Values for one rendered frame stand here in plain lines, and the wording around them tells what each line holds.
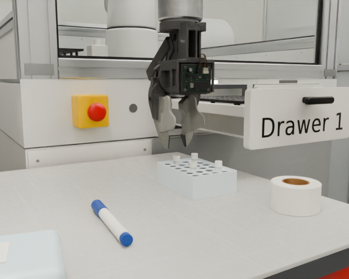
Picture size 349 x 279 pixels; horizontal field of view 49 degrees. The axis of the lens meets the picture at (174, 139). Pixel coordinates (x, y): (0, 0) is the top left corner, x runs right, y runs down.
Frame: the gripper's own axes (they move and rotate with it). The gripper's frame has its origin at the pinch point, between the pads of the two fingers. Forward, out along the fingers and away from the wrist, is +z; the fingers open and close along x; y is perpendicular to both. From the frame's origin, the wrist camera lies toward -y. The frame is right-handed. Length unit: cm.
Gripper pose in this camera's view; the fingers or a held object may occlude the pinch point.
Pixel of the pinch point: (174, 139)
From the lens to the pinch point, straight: 69.7
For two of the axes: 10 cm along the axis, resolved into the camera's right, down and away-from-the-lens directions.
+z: 0.0, 9.9, 1.6
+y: 4.9, 1.4, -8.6
